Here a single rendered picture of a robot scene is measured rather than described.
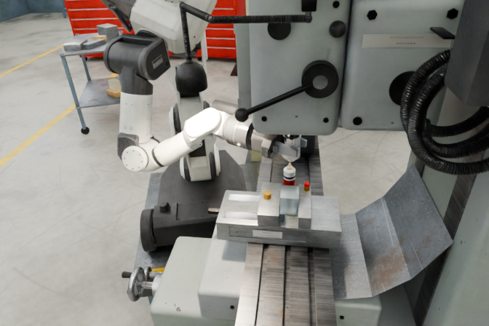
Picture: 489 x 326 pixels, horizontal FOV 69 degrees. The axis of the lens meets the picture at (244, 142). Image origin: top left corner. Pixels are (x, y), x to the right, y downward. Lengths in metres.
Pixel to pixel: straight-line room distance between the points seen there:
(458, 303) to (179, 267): 0.82
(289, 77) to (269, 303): 0.54
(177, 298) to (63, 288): 1.28
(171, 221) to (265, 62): 1.11
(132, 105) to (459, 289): 0.93
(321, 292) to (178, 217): 0.91
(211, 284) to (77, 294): 1.37
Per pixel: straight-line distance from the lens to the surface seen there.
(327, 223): 1.04
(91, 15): 6.22
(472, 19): 0.50
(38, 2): 12.19
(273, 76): 0.73
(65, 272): 2.50
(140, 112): 1.06
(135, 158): 1.07
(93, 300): 2.29
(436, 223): 1.01
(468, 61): 0.50
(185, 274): 1.28
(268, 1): 0.69
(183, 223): 1.68
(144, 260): 1.82
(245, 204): 1.08
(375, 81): 0.72
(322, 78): 0.69
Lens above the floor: 1.70
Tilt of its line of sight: 30 degrees down
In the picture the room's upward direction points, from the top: 3 degrees counter-clockwise
